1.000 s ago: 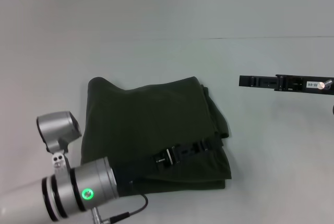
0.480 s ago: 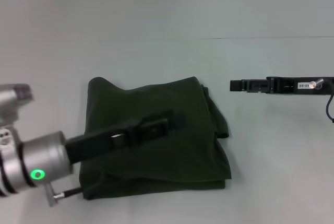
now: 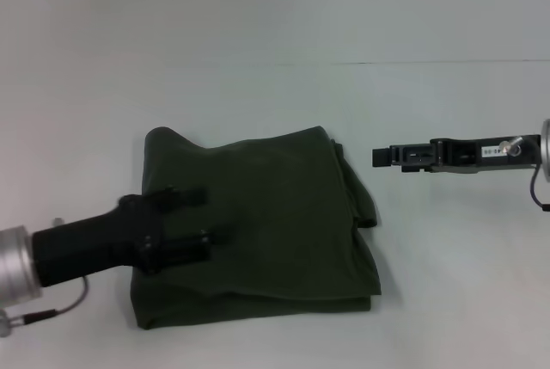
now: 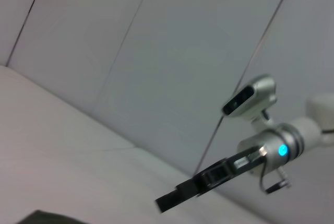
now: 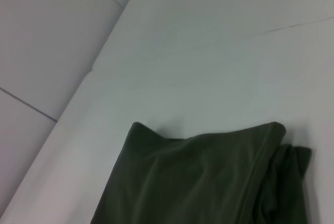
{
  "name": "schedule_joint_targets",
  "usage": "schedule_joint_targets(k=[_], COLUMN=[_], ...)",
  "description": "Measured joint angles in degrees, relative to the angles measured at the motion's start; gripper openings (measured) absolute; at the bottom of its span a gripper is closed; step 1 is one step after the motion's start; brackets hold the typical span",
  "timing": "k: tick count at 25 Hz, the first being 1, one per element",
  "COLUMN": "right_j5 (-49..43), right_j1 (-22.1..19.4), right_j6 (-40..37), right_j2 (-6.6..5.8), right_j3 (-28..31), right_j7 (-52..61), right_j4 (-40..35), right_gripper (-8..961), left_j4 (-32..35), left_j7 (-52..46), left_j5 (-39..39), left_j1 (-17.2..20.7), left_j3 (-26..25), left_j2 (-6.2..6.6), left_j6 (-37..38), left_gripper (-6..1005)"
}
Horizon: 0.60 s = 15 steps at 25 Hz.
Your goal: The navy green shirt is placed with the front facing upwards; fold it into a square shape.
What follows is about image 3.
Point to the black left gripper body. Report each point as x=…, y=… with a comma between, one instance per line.
x=99, y=240

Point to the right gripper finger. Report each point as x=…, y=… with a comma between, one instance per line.
x=401, y=157

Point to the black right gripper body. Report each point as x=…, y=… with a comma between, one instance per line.
x=481, y=155

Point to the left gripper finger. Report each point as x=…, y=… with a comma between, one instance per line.
x=180, y=199
x=193, y=246

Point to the dark green printed t-shirt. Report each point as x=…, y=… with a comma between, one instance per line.
x=266, y=235

